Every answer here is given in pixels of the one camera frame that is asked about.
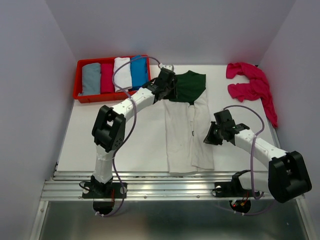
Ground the cream and green t-shirt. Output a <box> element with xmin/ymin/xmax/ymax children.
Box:
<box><xmin>163</xmin><ymin>70</ymin><xmax>214</xmax><ymax>174</ymax></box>

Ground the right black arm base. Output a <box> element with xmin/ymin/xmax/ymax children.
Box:
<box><xmin>211</xmin><ymin>170</ymin><xmax>253</xmax><ymax>198</ymax></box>

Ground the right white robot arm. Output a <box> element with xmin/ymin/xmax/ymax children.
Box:
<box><xmin>204</xmin><ymin>109</ymin><xmax>312</xmax><ymax>203</ymax></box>

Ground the magenta rolled t-shirt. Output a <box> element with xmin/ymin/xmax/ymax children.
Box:
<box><xmin>100</xmin><ymin>63</ymin><xmax>115</xmax><ymax>94</ymax></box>

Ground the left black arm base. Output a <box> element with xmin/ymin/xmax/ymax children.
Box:
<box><xmin>79</xmin><ymin>175</ymin><xmax>128</xmax><ymax>200</ymax></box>

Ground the white rolled t-shirt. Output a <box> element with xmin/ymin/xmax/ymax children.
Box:
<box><xmin>113</xmin><ymin>57</ymin><xmax>132</xmax><ymax>93</ymax></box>

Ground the blue rolled t-shirt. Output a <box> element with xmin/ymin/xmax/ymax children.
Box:
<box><xmin>130</xmin><ymin>55</ymin><xmax>149</xmax><ymax>91</ymax></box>

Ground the magenta crumpled t-shirt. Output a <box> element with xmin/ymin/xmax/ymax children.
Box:
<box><xmin>226</xmin><ymin>62</ymin><xmax>278</xmax><ymax>128</ymax></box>

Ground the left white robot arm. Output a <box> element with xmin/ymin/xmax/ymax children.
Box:
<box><xmin>90</xmin><ymin>67</ymin><xmax>178</xmax><ymax>197</ymax></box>

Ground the grey rolled t-shirt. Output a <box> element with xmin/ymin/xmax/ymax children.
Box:
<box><xmin>78</xmin><ymin>62</ymin><xmax>101</xmax><ymax>96</ymax></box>

